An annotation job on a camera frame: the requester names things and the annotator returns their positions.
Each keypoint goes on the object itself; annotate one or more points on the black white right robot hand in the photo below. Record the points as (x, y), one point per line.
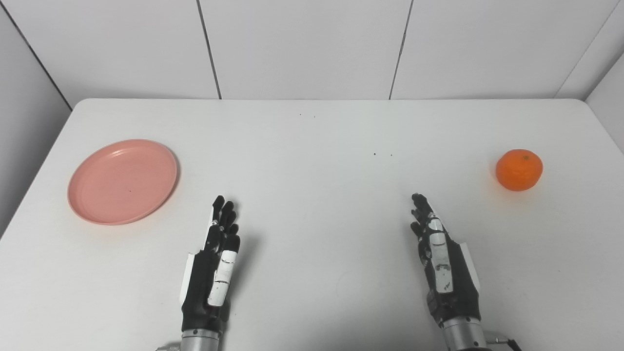
(460, 287)

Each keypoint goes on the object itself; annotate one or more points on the orange fruit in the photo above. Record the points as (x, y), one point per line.
(518, 170)

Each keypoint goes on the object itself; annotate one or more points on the pink round plate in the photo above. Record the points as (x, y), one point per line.
(122, 183)

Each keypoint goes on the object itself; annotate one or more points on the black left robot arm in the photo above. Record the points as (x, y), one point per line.
(200, 341)

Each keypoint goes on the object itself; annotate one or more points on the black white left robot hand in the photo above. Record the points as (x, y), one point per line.
(202, 287)

